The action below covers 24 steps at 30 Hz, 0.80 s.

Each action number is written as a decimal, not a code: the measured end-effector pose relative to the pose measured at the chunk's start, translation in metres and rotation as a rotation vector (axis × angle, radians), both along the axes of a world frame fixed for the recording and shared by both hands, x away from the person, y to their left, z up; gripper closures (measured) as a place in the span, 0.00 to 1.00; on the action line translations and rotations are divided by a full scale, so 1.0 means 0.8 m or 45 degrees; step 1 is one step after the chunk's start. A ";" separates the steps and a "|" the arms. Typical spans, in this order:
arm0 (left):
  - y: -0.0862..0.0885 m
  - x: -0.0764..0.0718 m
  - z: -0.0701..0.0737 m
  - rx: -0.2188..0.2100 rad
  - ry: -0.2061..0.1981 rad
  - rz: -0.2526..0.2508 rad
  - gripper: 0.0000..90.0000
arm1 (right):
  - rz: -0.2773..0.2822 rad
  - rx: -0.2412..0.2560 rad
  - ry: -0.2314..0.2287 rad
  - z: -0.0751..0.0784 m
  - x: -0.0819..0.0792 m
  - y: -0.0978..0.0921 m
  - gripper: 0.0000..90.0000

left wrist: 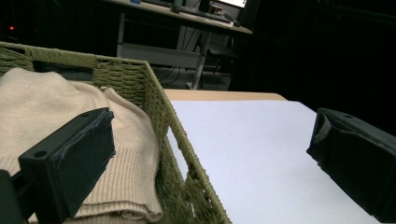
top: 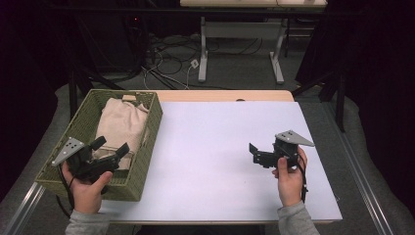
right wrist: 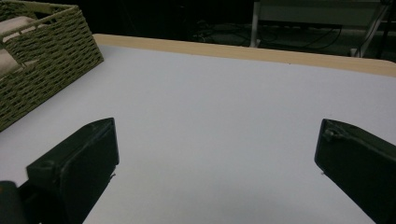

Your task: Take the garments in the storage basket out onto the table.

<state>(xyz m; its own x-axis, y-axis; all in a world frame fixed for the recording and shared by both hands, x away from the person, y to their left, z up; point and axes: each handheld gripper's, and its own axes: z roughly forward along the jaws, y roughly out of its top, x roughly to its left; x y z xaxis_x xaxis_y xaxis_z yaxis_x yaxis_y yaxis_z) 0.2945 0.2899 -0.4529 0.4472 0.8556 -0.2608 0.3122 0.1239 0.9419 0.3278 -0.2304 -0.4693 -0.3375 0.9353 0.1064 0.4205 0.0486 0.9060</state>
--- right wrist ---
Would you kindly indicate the white metal table frame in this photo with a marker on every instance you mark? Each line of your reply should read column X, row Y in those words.
column 314, row 18

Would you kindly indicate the beige folded cloth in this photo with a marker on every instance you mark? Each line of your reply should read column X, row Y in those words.
column 12, row 28

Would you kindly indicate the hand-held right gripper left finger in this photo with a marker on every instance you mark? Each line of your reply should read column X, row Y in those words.
column 81, row 161

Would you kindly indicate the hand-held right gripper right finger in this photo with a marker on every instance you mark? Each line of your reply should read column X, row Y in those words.
column 361, row 165

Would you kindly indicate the green woven basket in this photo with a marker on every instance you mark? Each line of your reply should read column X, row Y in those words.
column 49, row 62

